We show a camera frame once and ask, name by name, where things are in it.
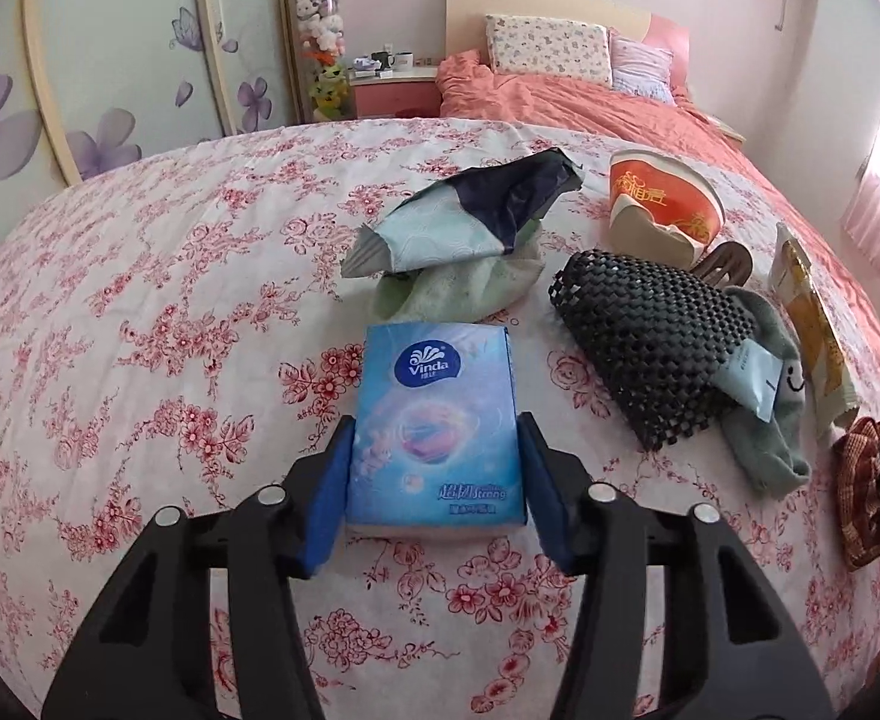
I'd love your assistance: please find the blue tissue pack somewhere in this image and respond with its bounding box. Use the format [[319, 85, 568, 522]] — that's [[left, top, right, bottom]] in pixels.
[[344, 321, 528, 527]]

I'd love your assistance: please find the light blue dark cloth bag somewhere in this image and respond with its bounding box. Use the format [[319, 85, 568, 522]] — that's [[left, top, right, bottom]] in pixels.
[[338, 148, 587, 278]]

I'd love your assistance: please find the green cloth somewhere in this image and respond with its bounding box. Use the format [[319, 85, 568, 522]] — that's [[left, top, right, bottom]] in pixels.
[[372, 221, 549, 323]]

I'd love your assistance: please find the black mesh mat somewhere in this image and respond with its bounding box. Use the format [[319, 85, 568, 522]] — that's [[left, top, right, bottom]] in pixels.
[[548, 249, 757, 452]]

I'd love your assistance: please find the pink striped pillow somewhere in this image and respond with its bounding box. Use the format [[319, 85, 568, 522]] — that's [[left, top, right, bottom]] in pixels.
[[608, 34, 677, 102]]

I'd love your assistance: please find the pink nightstand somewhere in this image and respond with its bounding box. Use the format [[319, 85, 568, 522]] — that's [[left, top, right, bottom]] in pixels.
[[350, 64, 442, 121]]

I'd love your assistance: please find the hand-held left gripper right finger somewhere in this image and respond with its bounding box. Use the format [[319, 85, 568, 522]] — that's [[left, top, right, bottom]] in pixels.
[[518, 411, 834, 720]]

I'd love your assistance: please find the clear tube of plush toys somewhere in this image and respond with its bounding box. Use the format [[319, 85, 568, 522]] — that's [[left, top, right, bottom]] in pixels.
[[290, 0, 355, 121]]

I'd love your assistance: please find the grey-green smiley sock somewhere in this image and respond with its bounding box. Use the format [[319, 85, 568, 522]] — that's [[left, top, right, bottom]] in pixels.
[[710, 286, 812, 500]]

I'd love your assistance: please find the red white paper bowl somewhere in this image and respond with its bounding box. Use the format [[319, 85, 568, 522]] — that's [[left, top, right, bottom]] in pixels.
[[606, 148, 726, 271]]

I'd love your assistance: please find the small light blue packet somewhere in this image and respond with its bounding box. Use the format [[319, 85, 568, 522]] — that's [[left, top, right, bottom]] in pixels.
[[713, 341, 780, 421]]

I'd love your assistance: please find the floral tablecloth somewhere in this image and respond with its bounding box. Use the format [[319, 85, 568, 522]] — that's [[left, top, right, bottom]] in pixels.
[[0, 116, 880, 720]]

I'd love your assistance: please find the brown checked cloth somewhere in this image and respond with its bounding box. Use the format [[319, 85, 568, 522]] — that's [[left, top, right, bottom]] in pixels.
[[833, 416, 880, 571]]

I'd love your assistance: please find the floral pillow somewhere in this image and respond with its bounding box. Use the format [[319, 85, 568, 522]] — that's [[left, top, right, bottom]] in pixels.
[[483, 13, 613, 87]]

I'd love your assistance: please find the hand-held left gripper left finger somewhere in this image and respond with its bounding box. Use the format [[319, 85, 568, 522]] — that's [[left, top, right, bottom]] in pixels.
[[41, 414, 358, 720]]

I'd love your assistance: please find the bed with pink duvet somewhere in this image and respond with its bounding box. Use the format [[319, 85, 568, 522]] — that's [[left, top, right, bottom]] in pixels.
[[436, 49, 880, 350]]

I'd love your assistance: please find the flower print wardrobe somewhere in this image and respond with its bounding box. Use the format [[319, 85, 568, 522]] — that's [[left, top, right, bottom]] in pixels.
[[0, 0, 298, 301]]

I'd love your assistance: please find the yellow snack wrapper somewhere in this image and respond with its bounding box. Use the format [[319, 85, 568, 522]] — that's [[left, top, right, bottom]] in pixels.
[[770, 221, 859, 440]]

